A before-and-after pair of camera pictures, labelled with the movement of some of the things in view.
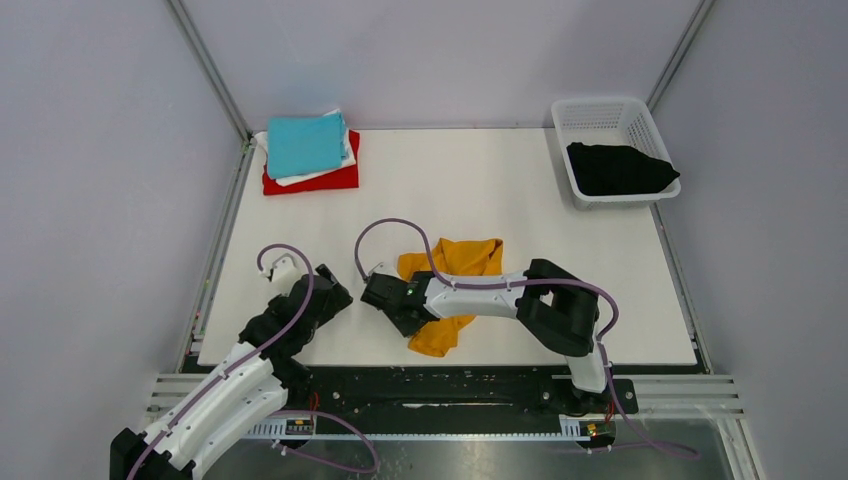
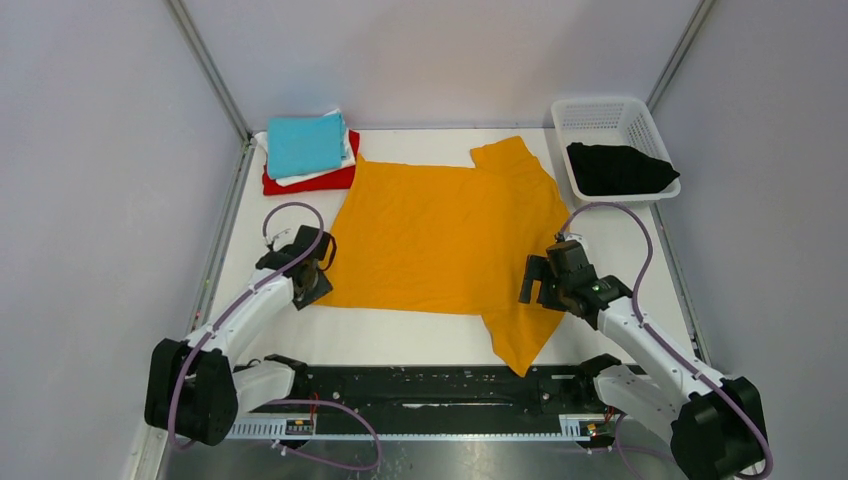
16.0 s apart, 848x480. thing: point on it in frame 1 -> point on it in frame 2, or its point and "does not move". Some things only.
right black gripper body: [405, 327] -> [560, 288]
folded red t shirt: [344, 178] does not move
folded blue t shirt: [302, 145] does not move
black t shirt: [611, 169] does not move
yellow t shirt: [454, 258] -> [443, 238]
